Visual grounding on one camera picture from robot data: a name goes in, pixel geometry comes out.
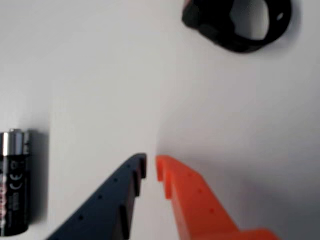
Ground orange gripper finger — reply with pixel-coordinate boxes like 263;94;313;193
155;154;281;240

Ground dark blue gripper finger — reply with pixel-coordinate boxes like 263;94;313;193
46;153;148;240

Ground black silver AA battery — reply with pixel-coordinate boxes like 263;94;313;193
0;128;33;237

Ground black wristband with red display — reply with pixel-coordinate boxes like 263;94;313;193
181;0;294;55

